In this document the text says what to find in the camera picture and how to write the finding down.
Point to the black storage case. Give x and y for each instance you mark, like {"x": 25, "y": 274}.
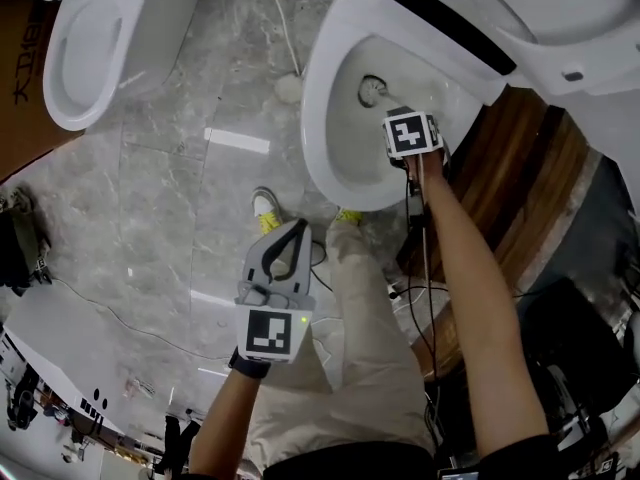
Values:
{"x": 570, "y": 348}

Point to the white smart toilet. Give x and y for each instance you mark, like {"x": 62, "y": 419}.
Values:
{"x": 320, "y": 133}

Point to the white power adapter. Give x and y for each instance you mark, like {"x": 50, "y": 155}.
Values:
{"x": 394, "y": 290}

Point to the person's right forearm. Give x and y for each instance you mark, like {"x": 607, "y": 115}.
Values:
{"x": 480, "y": 293}

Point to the person's beige trousers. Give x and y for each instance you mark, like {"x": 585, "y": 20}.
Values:
{"x": 365, "y": 358}

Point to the person's shoe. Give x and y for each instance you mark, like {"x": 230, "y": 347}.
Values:
{"x": 265, "y": 208}
{"x": 349, "y": 215}

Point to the white toilet brush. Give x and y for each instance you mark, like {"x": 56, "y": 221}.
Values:
{"x": 372, "y": 90}

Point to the white board panel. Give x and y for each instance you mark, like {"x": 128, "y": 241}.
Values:
{"x": 55, "y": 338}

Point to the person's black shirt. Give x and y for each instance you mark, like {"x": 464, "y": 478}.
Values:
{"x": 350, "y": 465}

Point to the person's left forearm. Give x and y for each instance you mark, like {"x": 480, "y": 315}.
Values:
{"x": 220, "y": 428}

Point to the black device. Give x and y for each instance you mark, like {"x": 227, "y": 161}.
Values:
{"x": 20, "y": 403}

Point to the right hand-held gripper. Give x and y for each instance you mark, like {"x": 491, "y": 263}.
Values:
{"x": 410, "y": 135}

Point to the person's left shoe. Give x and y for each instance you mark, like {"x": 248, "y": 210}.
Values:
{"x": 265, "y": 208}

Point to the brown wooden plank stack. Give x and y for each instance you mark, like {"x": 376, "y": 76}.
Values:
{"x": 515, "y": 178}

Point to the compact white toilet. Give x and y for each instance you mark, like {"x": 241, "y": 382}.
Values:
{"x": 160, "y": 28}

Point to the dark raised platform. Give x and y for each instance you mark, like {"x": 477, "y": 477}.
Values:
{"x": 600, "y": 228}

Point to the large cardboard box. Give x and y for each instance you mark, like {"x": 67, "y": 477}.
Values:
{"x": 20, "y": 133}

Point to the white round floor cap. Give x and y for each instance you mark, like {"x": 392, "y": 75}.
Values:
{"x": 288, "y": 87}

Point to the black wrist watch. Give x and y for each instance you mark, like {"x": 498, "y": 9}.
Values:
{"x": 250, "y": 367}

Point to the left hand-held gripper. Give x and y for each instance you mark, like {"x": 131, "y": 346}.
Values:
{"x": 270, "y": 335}

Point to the person's right shoe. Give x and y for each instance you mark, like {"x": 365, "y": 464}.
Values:
{"x": 349, "y": 215}

